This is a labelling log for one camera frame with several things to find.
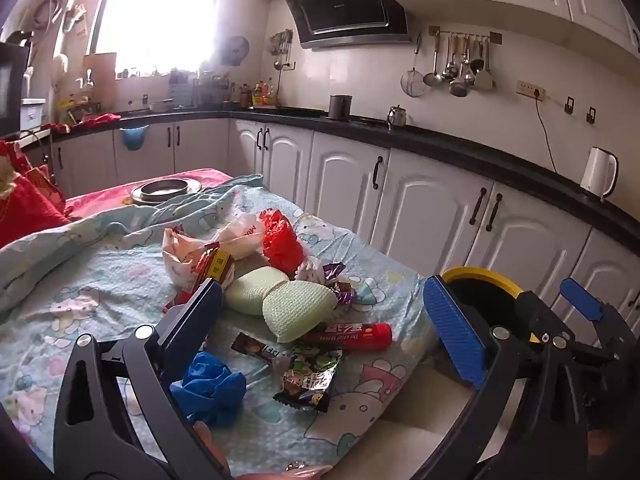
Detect yellow rimmed bin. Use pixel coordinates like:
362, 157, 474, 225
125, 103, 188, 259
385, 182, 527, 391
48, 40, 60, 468
441, 266, 546, 346

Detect blue rubber glove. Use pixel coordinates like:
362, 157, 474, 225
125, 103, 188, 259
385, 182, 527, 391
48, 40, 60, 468
170, 351, 247, 427

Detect black kitchen countertop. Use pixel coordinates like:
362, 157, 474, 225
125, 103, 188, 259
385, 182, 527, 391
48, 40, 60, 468
0, 109, 640, 256

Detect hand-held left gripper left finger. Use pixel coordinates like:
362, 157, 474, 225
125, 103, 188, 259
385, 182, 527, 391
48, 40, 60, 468
52, 277, 236, 480

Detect black range hood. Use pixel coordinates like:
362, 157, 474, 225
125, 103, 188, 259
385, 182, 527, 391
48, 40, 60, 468
279, 0, 413, 51

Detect green dark snack packet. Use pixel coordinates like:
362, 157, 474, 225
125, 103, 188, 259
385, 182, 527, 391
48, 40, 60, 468
272, 345, 345, 413

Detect black power cable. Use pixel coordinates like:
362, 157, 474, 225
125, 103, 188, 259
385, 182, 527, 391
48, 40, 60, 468
535, 91, 558, 173

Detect red printed cushion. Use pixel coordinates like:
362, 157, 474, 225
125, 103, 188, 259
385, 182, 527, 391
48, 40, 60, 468
0, 140, 71, 251

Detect red candy tube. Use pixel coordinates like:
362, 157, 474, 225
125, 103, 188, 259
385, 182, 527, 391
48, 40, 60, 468
300, 322, 393, 346

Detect purple candy wrapper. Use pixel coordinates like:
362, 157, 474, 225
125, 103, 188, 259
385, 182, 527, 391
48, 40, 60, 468
322, 262, 357, 307

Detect red cloth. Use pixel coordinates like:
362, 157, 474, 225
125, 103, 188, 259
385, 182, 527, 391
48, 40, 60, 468
47, 113, 122, 136

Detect dark metal pot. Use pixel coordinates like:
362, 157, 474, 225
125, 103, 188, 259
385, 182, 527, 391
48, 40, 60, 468
328, 94, 351, 121

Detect white storage box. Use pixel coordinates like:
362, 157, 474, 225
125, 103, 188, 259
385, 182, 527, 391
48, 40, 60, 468
20, 99, 46, 132

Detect hanging kitchen tools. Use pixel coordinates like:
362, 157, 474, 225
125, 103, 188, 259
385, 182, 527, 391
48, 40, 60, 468
270, 29, 296, 72

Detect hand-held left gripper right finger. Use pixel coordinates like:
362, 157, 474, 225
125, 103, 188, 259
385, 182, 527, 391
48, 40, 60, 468
415, 275, 592, 480

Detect green mesh sponge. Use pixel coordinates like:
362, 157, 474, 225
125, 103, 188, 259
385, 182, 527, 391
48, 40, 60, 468
223, 266, 337, 344

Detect person's left hand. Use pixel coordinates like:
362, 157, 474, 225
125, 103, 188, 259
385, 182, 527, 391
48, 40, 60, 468
192, 420, 233, 480

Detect blue hanging bin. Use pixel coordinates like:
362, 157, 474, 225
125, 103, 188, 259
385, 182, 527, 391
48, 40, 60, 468
119, 126, 151, 152

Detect metal spatula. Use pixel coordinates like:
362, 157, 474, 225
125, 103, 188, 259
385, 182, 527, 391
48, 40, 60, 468
474, 40, 496, 92

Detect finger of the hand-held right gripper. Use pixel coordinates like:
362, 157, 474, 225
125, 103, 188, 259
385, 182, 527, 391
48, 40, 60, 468
515, 287, 577, 347
559, 277, 640, 361

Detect metal ladle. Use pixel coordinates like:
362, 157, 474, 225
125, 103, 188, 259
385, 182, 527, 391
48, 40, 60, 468
423, 35, 443, 87
442, 35, 460, 82

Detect wall power outlet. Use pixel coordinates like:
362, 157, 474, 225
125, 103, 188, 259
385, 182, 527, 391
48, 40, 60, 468
516, 80, 547, 101

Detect white printed plastic bag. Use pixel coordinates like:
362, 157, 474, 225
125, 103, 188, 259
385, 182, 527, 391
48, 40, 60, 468
162, 212, 268, 293

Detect pink blanket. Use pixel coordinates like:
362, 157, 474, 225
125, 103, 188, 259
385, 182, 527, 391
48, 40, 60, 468
65, 169, 233, 216

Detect small wall fan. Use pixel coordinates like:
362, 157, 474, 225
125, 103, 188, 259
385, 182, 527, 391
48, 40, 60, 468
221, 35, 251, 67

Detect round metal dish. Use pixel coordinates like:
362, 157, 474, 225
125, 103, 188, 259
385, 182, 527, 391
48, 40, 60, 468
131, 178, 202, 204

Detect red plastic bag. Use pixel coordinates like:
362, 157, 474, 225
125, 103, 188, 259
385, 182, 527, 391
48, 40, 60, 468
261, 208, 306, 277

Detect yellow cooking oil bottle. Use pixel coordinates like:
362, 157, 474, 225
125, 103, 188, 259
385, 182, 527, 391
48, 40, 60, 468
251, 80, 277, 109

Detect wire strainer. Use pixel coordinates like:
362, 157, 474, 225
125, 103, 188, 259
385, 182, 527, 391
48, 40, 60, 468
400, 34, 431, 98

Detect white lower kitchen cabinets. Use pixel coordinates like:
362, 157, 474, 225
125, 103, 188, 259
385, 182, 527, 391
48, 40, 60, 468
22, 117, 640, 356

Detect kitchen window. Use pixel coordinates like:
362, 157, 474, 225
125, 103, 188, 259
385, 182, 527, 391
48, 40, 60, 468
92, 0, 231, 81

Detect brown chocolate bar wrapper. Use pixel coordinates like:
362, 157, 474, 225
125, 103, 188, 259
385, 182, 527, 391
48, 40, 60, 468
231, 332, 293, 361

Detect white electric kettle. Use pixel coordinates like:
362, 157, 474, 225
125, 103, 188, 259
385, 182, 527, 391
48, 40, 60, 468
580, 146, 620, 200

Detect cartoon printed blanket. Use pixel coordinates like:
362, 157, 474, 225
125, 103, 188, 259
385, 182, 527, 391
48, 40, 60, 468
0, 174, 441, 480

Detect spice rack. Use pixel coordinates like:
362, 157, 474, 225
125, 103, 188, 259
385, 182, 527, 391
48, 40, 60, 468
192, 67, 231, 106

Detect wooden cutting board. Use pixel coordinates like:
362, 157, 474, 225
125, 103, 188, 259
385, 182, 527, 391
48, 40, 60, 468
81, 52, 117, 112

